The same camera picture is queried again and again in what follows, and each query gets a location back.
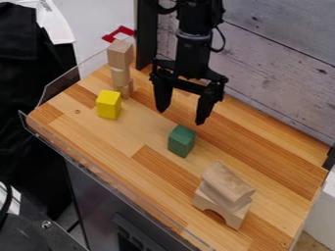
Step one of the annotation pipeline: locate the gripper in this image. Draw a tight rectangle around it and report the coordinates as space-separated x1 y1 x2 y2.
149 58 231 126

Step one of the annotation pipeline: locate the wooden half-round block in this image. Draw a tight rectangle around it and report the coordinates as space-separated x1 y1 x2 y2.
200 160 259 204

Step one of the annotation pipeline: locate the wooden arch block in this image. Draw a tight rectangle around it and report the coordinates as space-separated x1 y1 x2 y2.
191 183 253 230

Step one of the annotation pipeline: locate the red bracket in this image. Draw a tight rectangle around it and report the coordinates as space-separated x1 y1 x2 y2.
100 25 136 44

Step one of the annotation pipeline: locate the yellow cube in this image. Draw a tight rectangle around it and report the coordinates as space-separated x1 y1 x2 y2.
94 89 123 121

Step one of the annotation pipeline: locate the small wooden block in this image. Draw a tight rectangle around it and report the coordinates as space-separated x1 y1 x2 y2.
114 78 136 101

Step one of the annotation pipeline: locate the green cube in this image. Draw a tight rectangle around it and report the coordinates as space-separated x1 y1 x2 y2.
166 124 200 159

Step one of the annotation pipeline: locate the white box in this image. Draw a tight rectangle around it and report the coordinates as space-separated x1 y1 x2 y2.
302 165 335 251

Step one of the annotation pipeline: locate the wooden cylinder block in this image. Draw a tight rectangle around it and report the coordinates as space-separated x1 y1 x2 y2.
108 66 132 88

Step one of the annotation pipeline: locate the black upright post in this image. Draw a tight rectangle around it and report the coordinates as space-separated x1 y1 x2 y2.
134 0 160 71

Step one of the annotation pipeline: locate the wooden cube block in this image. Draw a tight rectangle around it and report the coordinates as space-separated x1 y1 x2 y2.
106 38 136 71

